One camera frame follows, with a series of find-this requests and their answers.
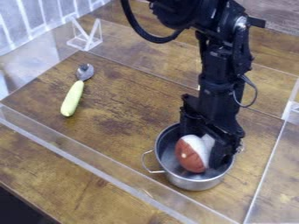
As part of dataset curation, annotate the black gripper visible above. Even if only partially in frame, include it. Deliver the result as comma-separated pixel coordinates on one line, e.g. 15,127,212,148
180,81,246,170

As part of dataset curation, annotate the red white plush mushroom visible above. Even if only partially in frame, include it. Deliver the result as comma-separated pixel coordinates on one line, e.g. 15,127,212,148
175,134,215,173

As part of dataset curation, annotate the silver metal pot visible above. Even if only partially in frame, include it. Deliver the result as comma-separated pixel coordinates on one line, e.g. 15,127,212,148
142,123,235,191

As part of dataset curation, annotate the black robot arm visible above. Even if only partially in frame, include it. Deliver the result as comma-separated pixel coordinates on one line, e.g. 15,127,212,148
150,0,254,169

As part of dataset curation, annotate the black bar on table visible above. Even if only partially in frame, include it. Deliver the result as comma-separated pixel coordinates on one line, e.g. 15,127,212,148
248,17,267,28

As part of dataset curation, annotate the clear acrylic barrier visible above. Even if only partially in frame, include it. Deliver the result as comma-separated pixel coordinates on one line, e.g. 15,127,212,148
0,103,239,224

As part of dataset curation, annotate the clear acrylic triangle stand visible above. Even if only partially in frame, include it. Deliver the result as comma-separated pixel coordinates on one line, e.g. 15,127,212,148
67,18,103,52

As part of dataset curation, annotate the yellow-green handled spoon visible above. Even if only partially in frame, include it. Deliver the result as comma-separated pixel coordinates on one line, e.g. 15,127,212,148
60,64,95,117

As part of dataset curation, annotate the black cable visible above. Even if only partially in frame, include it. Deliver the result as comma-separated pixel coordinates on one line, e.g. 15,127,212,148
119,0,184,45

